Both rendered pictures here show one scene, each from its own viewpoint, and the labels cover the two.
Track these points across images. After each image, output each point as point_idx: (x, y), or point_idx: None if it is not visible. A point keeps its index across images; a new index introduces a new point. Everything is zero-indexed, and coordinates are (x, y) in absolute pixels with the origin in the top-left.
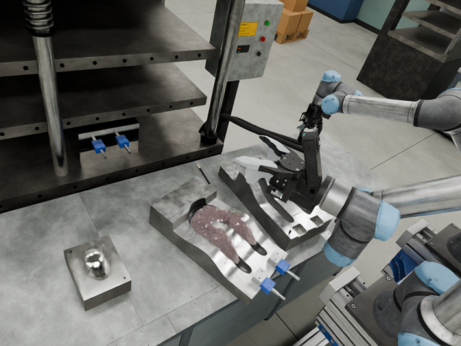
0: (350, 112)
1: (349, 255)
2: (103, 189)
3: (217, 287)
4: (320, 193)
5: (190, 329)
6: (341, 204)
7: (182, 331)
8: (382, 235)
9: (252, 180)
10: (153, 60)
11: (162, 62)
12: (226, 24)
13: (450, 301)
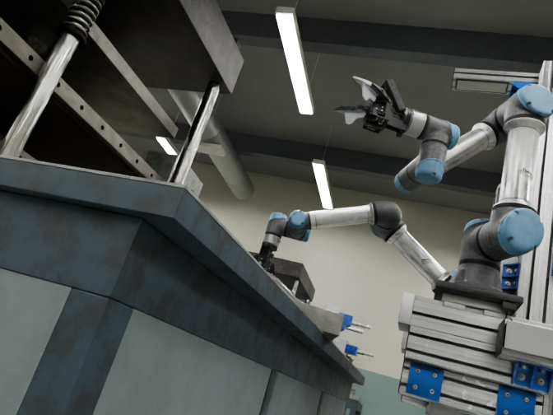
0: (318, 222)
1: (441, 158)
2: None
3: None
4: (409, 109)
5: (303, 329)
6: (425, 115)
7: (302, 318)
8: (456, 132)
9: (366, 95)
10: (121, 148)
11: (125, 157)
12: (181, 156)
13: (508, 180)
